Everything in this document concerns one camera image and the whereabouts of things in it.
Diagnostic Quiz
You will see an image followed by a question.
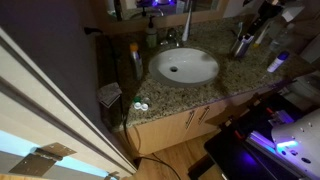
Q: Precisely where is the green soap pump bottle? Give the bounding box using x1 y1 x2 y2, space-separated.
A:
145 16 157 48

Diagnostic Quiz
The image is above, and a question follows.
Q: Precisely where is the wooden vanity cabinet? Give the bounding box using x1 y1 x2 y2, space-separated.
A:
123 87 288 157

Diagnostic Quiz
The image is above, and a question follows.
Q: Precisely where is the cabinet door handle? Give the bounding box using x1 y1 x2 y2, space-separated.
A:
185 110 196 129
198 106 210 125

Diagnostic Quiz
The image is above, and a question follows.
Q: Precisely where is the white electric toothbrush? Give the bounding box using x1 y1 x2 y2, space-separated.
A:
182 0 193 42

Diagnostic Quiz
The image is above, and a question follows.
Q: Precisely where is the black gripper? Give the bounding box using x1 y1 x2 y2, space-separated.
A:
247 0 283 36

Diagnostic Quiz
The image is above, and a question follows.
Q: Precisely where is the clear lens case cap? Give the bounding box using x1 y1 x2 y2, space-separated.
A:
144 97 151 103

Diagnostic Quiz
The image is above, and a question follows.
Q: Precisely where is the white blue-capped bottle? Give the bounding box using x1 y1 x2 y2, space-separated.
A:
267 51 290 73

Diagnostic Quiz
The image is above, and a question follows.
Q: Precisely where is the black power cable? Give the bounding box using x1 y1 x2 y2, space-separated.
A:
83 26 183 180

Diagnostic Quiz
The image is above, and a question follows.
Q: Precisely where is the metal door hinge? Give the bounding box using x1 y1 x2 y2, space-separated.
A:
10 142 75 177

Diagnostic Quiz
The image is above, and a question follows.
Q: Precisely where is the chrome faucet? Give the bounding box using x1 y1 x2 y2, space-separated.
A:
160 28 182 47

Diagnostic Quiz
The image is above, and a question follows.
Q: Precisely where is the left cabinet door handle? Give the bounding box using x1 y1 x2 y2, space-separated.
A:
185 110 196 129

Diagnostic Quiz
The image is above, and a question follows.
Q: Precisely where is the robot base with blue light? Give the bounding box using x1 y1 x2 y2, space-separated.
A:
188 94 320 180

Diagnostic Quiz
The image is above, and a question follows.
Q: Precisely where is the wood framed mirror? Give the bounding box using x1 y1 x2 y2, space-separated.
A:
89 0 229 35

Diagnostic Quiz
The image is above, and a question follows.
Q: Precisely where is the white yellow-capped cream tube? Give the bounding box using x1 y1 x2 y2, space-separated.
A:
253 21 272 48

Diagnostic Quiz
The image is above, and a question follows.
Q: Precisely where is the right cabinet door handle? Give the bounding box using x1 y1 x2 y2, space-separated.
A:
198 106 210 125

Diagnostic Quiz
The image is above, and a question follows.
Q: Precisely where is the clear plastic bottle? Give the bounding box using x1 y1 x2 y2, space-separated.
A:
269 23 294 52

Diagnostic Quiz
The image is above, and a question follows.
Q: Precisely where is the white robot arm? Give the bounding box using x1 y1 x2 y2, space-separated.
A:
245 0 305 38

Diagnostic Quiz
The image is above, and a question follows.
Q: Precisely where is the silver orange-capped spray can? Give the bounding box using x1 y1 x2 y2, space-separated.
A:
129 43 143 80

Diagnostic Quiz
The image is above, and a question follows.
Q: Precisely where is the white oval sink basin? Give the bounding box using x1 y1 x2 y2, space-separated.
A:
148 48 219 88

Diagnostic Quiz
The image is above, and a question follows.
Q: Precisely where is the white contact lens case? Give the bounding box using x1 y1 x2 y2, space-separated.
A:
134 102 149 111

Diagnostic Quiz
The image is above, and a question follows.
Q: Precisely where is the silver metal cup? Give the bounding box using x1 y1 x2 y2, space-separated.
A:
231 37 246 58

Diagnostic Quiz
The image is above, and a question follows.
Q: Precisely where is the white door with hinge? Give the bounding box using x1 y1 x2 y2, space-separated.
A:
0 29 137 178

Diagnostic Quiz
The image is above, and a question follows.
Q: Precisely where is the green lens case cap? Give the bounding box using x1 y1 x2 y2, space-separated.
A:
133 96 141 102

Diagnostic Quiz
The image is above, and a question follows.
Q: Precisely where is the folded paper leaflet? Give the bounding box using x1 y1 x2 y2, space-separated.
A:
97 82 122 108

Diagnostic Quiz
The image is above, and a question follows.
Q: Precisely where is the blue white toothbrush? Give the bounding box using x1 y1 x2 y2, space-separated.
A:
237 21 244 39

